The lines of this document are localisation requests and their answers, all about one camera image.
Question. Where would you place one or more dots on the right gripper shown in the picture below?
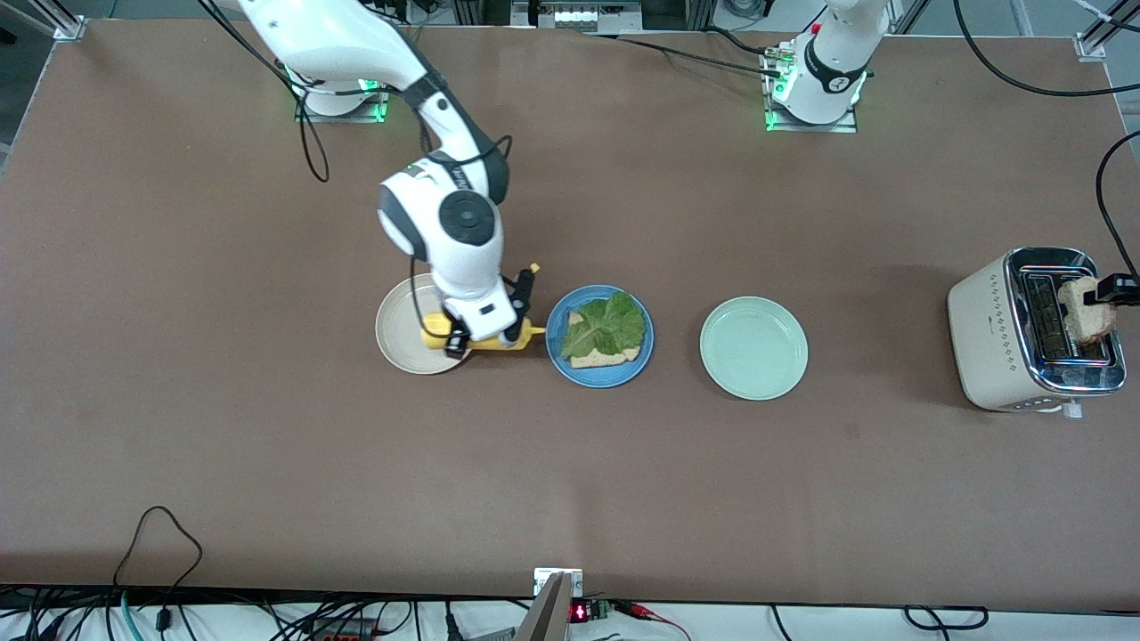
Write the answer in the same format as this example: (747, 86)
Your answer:
(520, 300)

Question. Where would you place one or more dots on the yellow mustard squeeze bottle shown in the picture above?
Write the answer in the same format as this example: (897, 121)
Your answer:
(432, 334)

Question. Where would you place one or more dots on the green lettuce leaf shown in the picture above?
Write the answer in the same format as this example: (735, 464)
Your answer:
(610, 325)

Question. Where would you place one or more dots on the grey electronics unit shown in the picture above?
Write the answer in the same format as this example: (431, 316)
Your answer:
(579, 16)

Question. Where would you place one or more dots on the blue plate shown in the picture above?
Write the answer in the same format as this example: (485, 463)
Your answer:
(599, 377)

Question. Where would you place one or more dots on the light green plate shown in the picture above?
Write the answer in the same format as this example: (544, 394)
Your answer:
(753, 348)

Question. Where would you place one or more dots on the grey metal camera bracket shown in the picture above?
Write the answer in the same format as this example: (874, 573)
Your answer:
(548, 614)

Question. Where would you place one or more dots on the beige chrome toaster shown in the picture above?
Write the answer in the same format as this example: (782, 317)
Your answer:
(980, 338)

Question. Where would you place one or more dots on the toast bread slice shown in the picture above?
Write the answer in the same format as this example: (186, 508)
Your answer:
(614, 359)
(1082, 320)

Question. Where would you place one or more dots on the beige plate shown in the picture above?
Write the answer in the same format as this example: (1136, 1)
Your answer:
(401, 338)

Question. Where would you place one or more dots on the small red display module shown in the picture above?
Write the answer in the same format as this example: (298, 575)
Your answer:
(579, 612)

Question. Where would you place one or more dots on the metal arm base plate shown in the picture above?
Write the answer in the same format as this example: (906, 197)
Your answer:
(802, 127)
(378, 111)

